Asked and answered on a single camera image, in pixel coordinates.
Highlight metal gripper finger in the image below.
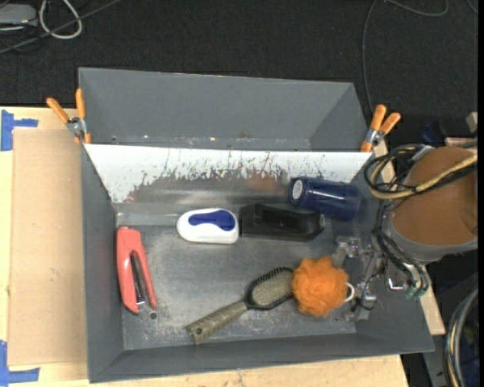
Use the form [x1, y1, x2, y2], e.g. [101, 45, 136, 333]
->
[332, 235, 366, 268]
[341, 281, 378, 323]

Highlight orange bath pouf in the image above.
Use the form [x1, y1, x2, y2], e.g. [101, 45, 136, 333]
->
[290, 255, 356, 319]

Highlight dark blue cup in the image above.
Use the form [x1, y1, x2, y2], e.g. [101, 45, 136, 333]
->
[288, 177, 362, 223]

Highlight black stapler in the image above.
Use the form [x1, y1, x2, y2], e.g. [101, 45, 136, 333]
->
[240, 202, 327, 243]

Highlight grey and black hairbrush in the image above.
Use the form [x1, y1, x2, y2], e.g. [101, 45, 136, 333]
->
[185, 266, 295, 346]

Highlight white and blue eraser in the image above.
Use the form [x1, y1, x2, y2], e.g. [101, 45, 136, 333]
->
[176, 208, 240, 245]

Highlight grey metal bin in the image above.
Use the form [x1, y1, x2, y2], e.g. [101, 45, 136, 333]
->
[77, 67, 436, 383]

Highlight red stapler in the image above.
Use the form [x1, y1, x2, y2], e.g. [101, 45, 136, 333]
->
[115, 226, 159, 321]

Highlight brown cardboard board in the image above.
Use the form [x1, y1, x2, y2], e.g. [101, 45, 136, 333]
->
[6, 128, 89, 367]

